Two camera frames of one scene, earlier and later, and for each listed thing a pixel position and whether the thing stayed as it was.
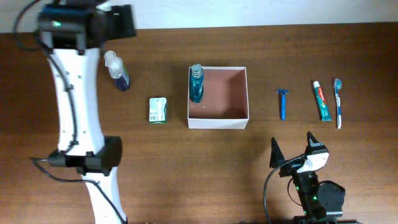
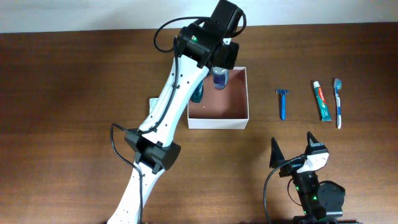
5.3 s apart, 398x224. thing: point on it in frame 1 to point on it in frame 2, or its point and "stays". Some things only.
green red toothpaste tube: [324, 111] stays
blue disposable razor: [283, 93] stays
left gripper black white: [124, 27] to [232, 59]
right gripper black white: [277, 157] stays
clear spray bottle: [117, 70] to [221, 76]
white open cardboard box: [225, 101] stays
